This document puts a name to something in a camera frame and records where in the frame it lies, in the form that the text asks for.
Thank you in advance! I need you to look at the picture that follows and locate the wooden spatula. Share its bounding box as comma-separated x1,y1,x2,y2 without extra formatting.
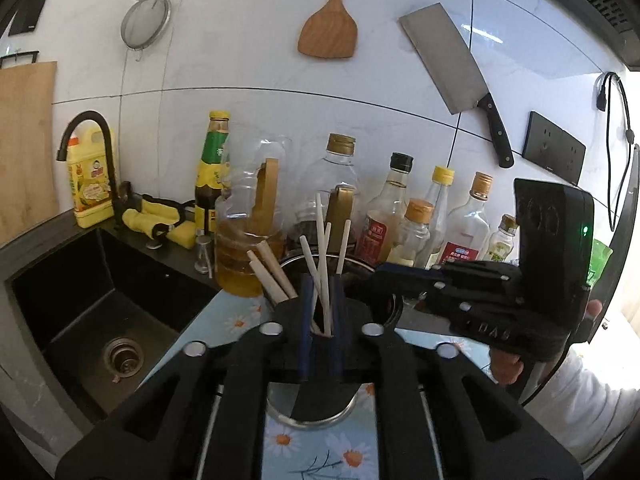
296,0,359,60

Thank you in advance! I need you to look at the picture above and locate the green packet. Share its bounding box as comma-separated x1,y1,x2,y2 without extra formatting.
586,236,614,287

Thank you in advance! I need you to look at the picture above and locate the person's right hand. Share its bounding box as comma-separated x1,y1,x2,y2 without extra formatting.
488,346,526,387

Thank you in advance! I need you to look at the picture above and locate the small black wall switch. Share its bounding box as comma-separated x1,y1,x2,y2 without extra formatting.
8,0,48,37

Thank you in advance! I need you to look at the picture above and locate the small metal sink stopper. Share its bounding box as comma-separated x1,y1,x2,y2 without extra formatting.
193,234,214,277

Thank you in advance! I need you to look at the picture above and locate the small gold cap bottle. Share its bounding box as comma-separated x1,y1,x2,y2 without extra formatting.
386,198,436,269

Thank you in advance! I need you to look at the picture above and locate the black kitchen sink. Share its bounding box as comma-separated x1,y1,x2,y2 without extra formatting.
9,226,222,424

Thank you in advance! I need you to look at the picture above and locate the clear cooking oil jug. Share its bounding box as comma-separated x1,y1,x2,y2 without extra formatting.
214,135,302,299

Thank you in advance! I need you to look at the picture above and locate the blue daisy print tablecloth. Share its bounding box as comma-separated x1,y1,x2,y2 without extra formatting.
176,289,494,480

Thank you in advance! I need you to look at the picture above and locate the yellow cleaning cloth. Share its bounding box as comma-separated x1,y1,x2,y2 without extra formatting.
121,193,184,239

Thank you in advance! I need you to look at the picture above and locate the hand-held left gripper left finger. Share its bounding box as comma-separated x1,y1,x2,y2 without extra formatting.
54,273,316,480

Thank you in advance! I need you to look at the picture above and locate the green label sauce bottle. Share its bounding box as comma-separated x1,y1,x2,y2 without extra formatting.
194,109,233,247

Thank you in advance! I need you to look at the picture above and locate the yellow dish soap bottle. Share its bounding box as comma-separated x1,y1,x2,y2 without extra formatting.
66,127,119,229

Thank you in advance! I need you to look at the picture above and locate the wooden cutting board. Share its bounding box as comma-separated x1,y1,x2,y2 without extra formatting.
0,49,61,249

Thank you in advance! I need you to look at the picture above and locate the large soy sauce jug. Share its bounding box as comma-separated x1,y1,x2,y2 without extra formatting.
294,132,363,262

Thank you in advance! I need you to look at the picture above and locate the black wall socket panel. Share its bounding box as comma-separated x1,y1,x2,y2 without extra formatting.
521,110,588,187

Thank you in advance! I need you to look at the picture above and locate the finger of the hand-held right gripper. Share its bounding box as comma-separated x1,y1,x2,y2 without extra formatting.
373,260,524,292
369,281,524,314

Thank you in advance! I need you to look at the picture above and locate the hanging metal strainer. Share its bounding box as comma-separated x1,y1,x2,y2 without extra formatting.
119,0,183,54

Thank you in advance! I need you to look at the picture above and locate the green label oil bottle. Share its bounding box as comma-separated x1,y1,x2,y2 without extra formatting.
481,213,520,264

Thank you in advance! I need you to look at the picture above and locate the black curved faucet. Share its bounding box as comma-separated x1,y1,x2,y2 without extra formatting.
55,109,132,232

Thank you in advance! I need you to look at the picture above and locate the yellow cap clear bottle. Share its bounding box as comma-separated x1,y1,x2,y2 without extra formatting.
424,165,457,269

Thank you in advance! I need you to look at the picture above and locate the black wall cable with plug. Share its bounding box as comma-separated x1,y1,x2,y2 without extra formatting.
594,70,637,232

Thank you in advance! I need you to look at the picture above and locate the black cap sauce bottle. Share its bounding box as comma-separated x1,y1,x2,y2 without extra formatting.
356,152,416,267

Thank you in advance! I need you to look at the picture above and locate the black cylindrical chopstick holder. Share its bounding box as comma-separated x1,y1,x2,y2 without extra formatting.
264,251,407,429

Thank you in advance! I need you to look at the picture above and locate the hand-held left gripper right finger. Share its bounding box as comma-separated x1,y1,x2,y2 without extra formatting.
329,274,586,480

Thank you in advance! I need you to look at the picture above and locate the red label glass bottle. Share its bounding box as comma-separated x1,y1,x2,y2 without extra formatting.
439,171,494,264

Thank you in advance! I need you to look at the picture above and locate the yellow sponge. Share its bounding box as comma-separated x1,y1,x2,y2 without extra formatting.
166,219,198,252

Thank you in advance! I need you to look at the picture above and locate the black handled cleaver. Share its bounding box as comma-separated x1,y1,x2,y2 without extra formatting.
397,2,516,169

